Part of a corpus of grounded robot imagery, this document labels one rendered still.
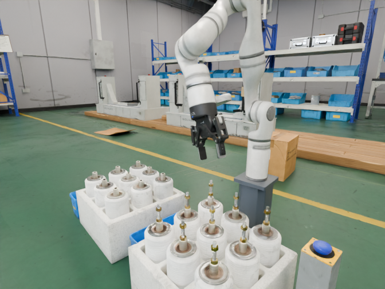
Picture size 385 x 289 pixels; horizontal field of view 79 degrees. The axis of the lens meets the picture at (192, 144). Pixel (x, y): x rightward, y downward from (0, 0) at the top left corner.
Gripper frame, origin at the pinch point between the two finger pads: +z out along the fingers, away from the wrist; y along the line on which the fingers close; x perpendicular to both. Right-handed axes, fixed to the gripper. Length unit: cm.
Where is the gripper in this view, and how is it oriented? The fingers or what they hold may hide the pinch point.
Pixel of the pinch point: (211, 156)
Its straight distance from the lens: 64.0
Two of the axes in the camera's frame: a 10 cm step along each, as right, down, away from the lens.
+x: 8.6, -1.5, 4.9
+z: 1.8, 9.8, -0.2
